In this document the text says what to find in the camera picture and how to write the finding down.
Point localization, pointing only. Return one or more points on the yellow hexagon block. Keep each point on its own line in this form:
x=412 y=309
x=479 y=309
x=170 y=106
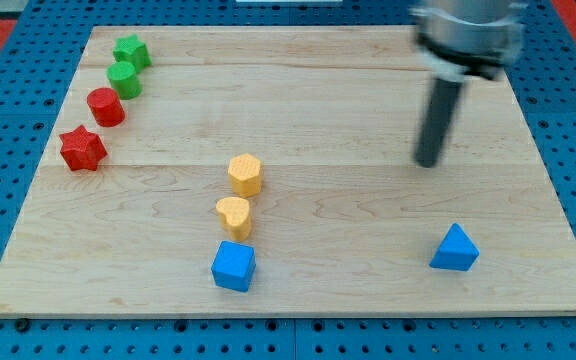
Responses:
x=245 y=175

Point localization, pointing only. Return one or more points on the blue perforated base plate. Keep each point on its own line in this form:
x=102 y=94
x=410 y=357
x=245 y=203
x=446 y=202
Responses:
x=37 y=64

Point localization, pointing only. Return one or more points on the light wooden board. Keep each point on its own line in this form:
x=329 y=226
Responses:
x=345 y=224

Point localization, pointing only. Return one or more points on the red star block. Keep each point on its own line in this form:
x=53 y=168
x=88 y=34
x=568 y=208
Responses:
x=82 y=149

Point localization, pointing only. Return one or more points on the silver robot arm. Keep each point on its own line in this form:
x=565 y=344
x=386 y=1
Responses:
x=461 y=38

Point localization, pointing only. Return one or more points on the green star block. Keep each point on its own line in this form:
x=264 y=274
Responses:
x=131 y=49

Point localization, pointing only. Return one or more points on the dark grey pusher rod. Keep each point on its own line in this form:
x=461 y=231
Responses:
x=437 y=119

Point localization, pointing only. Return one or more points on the green cylinder block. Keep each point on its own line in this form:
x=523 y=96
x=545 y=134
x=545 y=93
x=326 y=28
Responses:
x=123 y=78

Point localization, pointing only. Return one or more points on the blue triangle block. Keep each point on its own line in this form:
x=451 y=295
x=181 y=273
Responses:
x=456 y=251

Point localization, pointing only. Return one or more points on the red cylinder block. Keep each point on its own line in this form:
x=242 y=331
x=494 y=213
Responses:
x=105 y=106

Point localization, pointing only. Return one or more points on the blue cube block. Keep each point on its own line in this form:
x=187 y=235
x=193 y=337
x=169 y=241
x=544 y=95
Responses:
x=233 y=266

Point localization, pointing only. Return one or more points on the yellow heart block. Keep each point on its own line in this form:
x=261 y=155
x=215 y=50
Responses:
x=235 y=217

